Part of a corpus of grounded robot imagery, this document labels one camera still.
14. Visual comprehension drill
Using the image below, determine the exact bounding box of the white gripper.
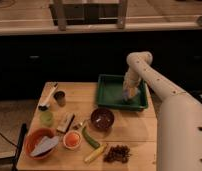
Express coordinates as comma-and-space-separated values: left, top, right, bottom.
123, 69, 141, 94

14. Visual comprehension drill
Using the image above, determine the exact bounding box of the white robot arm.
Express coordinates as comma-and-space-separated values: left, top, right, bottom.
123, 51, 202, 171

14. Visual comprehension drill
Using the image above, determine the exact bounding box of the green plastic tray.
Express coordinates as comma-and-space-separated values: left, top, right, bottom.
96, 74, 148, 111

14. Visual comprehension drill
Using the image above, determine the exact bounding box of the dark brown bowl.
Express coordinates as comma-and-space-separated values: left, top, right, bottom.
90, 108, 114, 131

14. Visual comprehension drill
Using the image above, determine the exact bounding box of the small metal spoon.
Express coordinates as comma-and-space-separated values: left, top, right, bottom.
72, 119, 88, 130

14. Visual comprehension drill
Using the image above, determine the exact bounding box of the dark metal cup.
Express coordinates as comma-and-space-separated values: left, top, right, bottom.
54, 91, 66, 107

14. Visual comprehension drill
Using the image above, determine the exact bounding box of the green cucumber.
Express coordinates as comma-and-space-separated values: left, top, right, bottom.
82, 128, 100, 149

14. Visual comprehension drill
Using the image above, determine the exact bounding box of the yellow corn cob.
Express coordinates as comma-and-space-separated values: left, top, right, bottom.
84, 144, 107, 163

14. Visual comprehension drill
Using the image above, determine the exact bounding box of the brown dried grape bunch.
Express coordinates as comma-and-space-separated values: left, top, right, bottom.
103, 145, 130, 163

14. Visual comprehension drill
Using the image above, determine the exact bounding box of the wooden block eraser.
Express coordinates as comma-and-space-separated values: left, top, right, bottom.
57, 114, 75, 133

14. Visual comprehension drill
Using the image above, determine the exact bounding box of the small white orange cup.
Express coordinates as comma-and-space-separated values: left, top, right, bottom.
63, 130, 82, 150

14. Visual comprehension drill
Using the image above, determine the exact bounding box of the green cup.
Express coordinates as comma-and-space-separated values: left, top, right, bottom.
39, 110, 54, 127

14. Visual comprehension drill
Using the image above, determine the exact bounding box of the grey cloth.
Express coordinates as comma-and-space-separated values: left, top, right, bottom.
30, 136, 59, 157

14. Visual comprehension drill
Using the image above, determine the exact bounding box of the orange bowl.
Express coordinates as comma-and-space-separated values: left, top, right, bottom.
24, 128, 55, 160

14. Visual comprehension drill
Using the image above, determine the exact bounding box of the wooden stool frame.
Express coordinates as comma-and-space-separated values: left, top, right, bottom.
49, 0, 128, 31

